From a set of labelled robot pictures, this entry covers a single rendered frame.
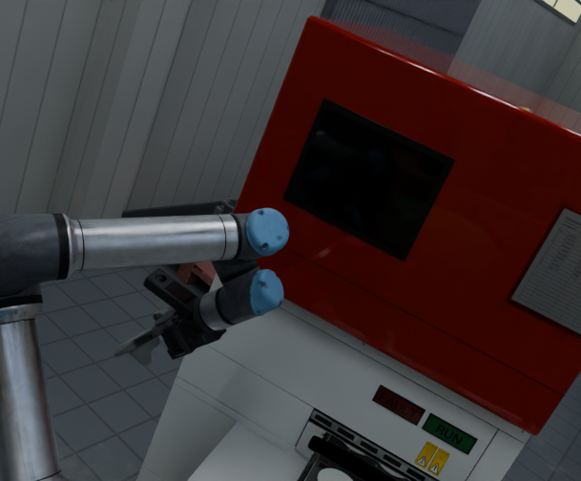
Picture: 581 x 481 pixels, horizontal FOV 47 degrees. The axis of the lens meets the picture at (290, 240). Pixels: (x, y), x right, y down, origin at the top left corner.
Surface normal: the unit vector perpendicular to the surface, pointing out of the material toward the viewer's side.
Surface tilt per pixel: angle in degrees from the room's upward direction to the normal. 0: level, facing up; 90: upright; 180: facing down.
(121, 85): 90
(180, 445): 90
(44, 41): 90
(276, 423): 90
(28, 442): 50
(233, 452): 0
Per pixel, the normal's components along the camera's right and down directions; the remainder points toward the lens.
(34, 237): 0.25, -0.33
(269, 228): 0.48, -0.18
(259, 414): -0.35, 0.25
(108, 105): -0.57, 0.11
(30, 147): 0.74, 0.51
